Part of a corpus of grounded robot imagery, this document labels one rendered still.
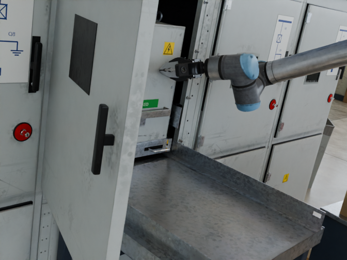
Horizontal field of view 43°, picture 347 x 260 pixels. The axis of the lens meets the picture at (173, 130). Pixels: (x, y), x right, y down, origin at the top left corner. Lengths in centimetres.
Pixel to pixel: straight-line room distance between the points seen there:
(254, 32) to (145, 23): 132
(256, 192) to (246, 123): 62
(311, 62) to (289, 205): 51
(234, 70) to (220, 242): 59
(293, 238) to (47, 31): 97
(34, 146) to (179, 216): 50
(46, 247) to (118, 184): 83
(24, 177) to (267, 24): 129
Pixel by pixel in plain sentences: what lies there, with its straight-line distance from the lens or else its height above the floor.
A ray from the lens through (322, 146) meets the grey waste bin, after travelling 419.
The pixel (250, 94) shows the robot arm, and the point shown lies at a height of 122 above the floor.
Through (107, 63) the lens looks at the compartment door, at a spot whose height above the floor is 135.
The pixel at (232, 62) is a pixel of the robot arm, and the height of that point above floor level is 132.
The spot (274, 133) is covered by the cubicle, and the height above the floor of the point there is 87.
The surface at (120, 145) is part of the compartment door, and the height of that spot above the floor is 122.
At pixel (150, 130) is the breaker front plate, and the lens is 178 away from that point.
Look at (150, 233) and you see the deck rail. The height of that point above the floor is 88.
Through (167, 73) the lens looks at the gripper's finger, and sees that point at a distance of 169.
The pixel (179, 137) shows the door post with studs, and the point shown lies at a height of 93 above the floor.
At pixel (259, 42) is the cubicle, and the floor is 136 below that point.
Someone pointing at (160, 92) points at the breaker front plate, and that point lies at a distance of 175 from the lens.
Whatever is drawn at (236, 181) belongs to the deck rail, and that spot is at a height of 87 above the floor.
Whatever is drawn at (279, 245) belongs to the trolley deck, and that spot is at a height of 85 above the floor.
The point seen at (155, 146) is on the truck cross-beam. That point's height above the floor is 90.
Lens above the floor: 150
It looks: 17 degrees down
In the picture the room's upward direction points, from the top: 10 degrees clockwise
